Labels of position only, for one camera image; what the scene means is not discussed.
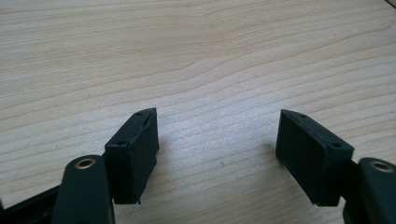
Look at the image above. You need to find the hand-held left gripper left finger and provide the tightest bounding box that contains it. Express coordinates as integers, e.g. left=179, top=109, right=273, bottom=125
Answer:
left=104, top=107, right=161, bottom=205

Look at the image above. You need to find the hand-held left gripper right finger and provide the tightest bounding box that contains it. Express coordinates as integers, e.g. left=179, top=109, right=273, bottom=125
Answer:
left=275, top=108, right=355, bottom=207

